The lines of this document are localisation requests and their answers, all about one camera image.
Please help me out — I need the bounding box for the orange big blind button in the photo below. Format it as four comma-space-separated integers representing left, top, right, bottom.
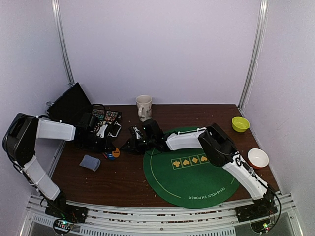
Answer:
112, 148, 121, 159

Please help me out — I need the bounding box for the blue small blind button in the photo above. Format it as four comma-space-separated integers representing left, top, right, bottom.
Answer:
106, 152, 116, 160

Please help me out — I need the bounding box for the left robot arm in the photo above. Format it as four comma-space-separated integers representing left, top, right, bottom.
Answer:
2, 113, 119, 218

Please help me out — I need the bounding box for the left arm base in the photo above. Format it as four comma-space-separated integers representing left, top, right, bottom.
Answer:
45, 200, 88, 223

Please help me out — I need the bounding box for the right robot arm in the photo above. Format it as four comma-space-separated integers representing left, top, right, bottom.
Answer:
121, 119, 276, 217

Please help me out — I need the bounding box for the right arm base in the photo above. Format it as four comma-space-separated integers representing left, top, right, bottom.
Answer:
235, 197, 278, 222

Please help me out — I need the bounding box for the beige ceramic mug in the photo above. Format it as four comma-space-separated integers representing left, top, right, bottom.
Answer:
136, 95, 153, 122

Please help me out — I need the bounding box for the black poker chip case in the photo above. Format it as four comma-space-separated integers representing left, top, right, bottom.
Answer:
47, 83, 122, 140

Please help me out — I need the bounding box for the round green poker mat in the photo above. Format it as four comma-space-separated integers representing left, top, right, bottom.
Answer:
143, 126, 244, 209

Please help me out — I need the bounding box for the yellow-green plastic bowl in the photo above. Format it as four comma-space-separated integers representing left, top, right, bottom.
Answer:
232, 116, 250, 133

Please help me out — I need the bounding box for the white orange bowl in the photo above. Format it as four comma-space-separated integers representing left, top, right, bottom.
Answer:
248, 148, 269, 170

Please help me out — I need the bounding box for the right aluminium frame post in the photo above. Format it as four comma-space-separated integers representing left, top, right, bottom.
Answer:
238, 0, 269, 112

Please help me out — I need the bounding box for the aluminium frame post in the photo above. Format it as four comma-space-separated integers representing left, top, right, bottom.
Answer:
238, 0, 269, 112
51, 0, 75, 87

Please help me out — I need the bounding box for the left aluminium frame post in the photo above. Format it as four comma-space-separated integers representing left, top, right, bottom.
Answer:
51, 0, 75, 87

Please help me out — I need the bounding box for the aluminium front rail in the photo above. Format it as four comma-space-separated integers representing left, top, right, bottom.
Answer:
17, 192, 306, 236

